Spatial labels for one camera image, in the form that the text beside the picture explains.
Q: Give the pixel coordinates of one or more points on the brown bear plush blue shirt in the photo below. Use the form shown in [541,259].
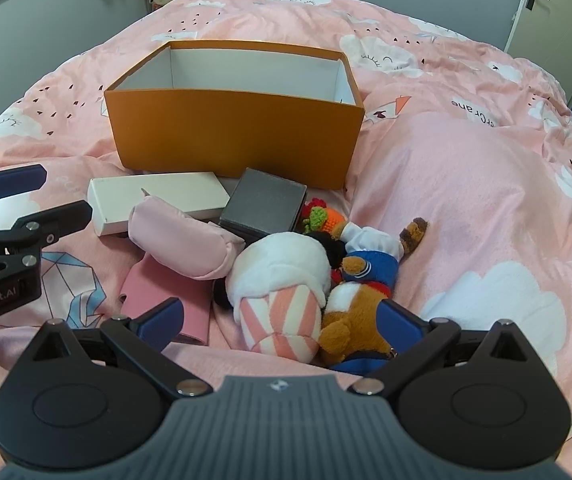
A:
[361,270]

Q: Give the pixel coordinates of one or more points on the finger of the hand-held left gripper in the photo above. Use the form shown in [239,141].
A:
[61,220]
[16,180]

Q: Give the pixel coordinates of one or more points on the pink flat card holder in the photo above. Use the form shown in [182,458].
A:
[176,305]

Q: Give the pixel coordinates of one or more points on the plain pink pillow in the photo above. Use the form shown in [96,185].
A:
[466,200]

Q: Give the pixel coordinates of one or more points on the grey square box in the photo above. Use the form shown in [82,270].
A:
[261,205]

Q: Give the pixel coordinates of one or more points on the orange cardboard box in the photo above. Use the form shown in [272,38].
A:
[231,130]

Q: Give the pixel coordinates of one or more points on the orange crochet ball toy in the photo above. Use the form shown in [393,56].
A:
[333,217]

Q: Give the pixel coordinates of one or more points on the white long box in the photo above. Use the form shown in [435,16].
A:
[166,195]

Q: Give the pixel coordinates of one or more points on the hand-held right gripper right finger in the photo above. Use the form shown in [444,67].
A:
[398,320]

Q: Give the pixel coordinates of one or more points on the pink striped white plush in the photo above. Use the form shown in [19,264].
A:
[281,280]

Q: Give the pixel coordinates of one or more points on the pink fabric pouch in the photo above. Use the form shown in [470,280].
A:
[181,240]

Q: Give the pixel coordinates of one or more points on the pink printed blanket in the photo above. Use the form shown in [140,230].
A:
[466,85]

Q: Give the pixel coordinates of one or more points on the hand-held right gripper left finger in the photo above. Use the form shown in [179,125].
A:
[163,322]

